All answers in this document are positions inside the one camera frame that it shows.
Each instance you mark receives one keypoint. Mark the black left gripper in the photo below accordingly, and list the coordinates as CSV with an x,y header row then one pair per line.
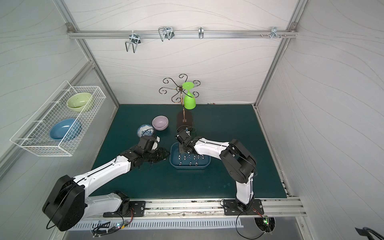
x,y
157,153

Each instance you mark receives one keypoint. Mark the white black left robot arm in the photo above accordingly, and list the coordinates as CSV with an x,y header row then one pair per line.
x,y
71,199

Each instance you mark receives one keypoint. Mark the copper cup tree stand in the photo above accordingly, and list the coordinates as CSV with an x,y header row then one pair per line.
x,y
184,117

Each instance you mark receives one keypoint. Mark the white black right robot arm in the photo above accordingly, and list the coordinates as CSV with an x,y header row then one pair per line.
x,y
238,161

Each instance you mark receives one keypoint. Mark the light green bowl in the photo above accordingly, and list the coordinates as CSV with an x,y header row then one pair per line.
x,y
81,102

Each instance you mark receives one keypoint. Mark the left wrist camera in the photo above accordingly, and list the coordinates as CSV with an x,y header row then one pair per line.
x,y
149,143

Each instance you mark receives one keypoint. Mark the blue floral ceramic bowl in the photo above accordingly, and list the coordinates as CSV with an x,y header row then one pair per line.
x,y
145,130

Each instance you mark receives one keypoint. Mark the green plastic goblet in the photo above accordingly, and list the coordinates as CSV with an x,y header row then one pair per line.
x,y
189,100

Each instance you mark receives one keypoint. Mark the blue plastic storage box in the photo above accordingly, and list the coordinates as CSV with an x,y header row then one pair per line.
x,y
184,161

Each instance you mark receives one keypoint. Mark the metal double hook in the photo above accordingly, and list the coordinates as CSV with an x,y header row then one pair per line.
x,y
133,42
166,33

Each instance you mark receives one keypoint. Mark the white wire wall basket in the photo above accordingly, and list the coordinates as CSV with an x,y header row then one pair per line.
x,y
34,135

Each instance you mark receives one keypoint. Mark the metal hook bracket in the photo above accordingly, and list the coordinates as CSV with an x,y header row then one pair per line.
x,y
273,34

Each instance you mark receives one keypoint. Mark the white slotted cable duct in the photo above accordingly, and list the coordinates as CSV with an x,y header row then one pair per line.
x,y
163,224

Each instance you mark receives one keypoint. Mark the metal single hook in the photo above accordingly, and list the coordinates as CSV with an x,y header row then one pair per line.
x,y
201,32

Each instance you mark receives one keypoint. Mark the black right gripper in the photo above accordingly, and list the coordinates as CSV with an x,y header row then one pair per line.
x,y
183,144

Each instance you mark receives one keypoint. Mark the aluminium top rail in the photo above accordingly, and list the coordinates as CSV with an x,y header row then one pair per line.
x,y
191,34

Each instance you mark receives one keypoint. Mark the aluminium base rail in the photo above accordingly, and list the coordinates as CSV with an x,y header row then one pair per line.
x,y
212,208

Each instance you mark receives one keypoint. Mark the pink ceramic bowl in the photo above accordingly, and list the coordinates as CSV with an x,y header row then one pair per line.
x,y
160,123

